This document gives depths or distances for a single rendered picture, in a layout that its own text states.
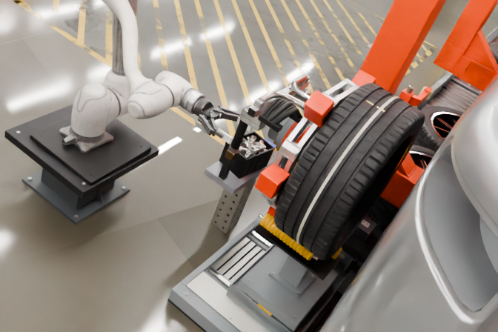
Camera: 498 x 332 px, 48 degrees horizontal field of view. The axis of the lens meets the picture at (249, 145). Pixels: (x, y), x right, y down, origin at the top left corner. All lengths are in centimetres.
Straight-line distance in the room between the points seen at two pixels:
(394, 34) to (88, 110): 134
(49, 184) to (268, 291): 118
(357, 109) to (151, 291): 124
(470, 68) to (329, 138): 269
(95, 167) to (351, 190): 123
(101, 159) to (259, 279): 88
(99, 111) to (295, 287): 114
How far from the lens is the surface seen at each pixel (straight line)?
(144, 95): 208
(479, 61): 441
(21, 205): 281
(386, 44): 246
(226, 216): 283
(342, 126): 185
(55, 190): 285
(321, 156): 183
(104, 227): 275
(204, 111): 214
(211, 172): 250
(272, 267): 253
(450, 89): 489
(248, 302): 246
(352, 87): 210
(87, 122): 256
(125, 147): 269
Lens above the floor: 200
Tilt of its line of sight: 34 degrees down
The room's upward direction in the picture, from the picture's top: 22 degrees clockwise
